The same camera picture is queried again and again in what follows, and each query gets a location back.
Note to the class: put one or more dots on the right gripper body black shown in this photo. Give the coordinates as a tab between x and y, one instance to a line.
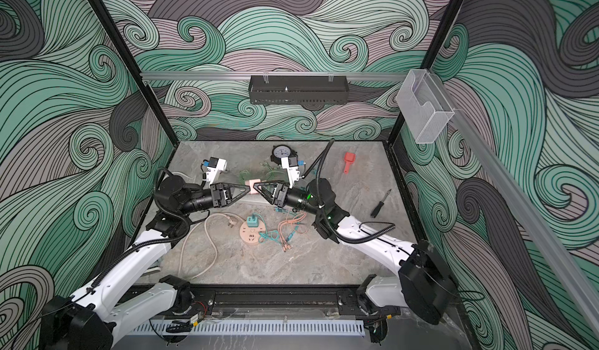
284	198

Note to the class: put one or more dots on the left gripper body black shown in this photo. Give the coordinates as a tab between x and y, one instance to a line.
217	198

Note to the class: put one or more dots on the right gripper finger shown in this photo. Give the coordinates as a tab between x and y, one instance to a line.
270	194
266	185

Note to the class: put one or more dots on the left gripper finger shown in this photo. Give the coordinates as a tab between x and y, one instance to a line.
235	195
236	189

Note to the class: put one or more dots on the pink charger plug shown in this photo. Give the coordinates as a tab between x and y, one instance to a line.
251	183

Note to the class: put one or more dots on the pink round socket with cable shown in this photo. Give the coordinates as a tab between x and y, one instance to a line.
216	245

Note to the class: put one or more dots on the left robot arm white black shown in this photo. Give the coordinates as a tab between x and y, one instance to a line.
94	316

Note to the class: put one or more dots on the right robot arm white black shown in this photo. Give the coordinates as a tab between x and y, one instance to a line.
422	281

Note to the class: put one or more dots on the black pressure gauge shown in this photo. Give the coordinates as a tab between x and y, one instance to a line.
280	151

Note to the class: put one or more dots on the red plastic clamp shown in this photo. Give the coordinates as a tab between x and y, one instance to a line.
349	160

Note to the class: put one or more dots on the black perforated metal tray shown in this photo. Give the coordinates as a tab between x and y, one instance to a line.
302	90

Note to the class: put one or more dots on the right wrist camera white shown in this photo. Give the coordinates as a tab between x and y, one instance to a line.
292	166

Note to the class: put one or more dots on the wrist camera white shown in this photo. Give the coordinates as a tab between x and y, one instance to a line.
212	169
292	166

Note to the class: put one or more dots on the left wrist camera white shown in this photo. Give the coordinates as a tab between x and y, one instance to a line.
212	169

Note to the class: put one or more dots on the black handled screwdriver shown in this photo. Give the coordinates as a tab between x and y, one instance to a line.
380	204

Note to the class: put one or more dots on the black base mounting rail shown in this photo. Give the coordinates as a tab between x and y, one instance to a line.
219	300

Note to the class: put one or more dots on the aluminium rail back wall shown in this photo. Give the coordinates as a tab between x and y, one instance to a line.
247	75

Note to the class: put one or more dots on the aluminium rail wall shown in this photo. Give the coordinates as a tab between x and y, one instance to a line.
247	75
575	282

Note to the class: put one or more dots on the white slotted cable duct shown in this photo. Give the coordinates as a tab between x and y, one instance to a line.
288	327

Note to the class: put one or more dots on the clear plastic wall holder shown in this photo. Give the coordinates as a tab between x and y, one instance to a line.
425	104

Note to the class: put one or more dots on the aluminium rail right wall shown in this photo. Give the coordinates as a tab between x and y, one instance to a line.
575	282

